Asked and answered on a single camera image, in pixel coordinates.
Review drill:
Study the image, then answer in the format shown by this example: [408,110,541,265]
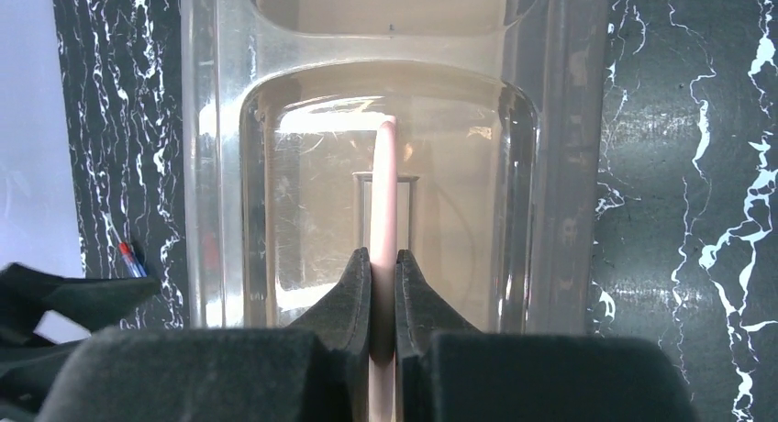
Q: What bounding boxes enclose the black marble pattern mat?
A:
[52,0,777,421]

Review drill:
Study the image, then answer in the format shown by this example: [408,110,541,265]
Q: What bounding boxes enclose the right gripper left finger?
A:
[39,249,371,421]

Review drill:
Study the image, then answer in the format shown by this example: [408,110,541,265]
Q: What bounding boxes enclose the beige plastic tool box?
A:
[179,0,612,422]

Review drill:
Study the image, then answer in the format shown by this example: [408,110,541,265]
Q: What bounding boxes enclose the red blue small screwdriver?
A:
[102,213,148,278]

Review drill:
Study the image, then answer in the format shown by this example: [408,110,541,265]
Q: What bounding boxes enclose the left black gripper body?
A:
[1,262,161,421]

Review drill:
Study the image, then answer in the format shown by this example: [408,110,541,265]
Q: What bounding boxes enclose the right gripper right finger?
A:
[395,250,697,421]

